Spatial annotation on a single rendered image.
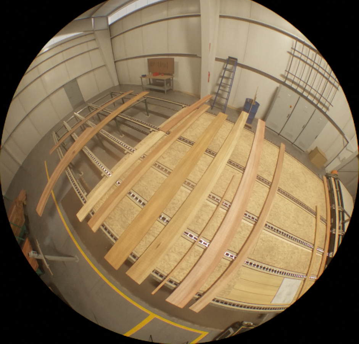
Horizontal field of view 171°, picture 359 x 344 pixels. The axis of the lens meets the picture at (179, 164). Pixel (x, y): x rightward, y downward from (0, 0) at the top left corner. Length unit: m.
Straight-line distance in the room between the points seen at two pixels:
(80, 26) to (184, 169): 10.65
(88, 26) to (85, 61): 2.82
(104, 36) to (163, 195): 10.83
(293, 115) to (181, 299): 5.77
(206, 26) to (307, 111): 4.55
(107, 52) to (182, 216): 10.78
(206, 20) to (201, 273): 5.92
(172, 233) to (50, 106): 9.63
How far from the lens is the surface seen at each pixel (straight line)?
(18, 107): 9.95
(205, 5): 5.10
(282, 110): 5.26
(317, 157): 6.53
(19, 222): 5.30
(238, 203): 1.73
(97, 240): 2.90
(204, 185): 1.67
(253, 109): 4.83
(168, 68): 6.82
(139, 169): 1.85
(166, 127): 2.45
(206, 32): 4.96
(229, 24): 5.90
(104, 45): 10.80
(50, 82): 9.71
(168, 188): 1.61
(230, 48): 5.65
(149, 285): 2.60
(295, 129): 5.67
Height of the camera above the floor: 2.35
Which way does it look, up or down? 55 degrees down
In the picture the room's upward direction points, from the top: 1 degrees clockwise
